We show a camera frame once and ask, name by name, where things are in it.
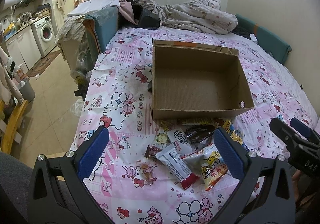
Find yellow blue snack bag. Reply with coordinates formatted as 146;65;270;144
222;119;246;148

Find white round-logo snack packet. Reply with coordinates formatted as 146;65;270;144
167;128;193;157

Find small brown chocolate packet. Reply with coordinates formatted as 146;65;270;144
144;145;162;158

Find teal headboard cushion right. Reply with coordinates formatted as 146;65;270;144
232;14;292;65

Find crumpled floral blanket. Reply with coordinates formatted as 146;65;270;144
135;0;238;35

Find small clear brown snack packet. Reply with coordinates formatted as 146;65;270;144
140;163;157;186

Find yellow white chip bag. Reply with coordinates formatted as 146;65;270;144
183;143;228;191

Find grey trash bin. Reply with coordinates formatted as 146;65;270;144
18;78;35;102

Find brown floor mat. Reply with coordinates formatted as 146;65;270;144
27;51;60;77

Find pink cartoon print bedsheet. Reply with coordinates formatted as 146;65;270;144
72;27;319;223

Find open brown cardboard box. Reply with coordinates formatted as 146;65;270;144
151;40;254;120

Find yellow wooden chair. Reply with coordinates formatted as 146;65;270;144
1;100;28;154

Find teal cushion left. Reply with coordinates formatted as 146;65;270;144
83;6;119;65

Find white kitchen cabinets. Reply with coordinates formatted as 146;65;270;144
5;26;41;73

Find white front-load washing machine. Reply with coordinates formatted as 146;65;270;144
31;15;55;58

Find dark vacuum-packed meat packet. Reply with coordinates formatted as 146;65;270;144
185;125;216;143

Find cartoon character snack packet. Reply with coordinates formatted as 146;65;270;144
151;123;174;149

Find white red snack bar packet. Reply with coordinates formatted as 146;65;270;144
156;144;199;190

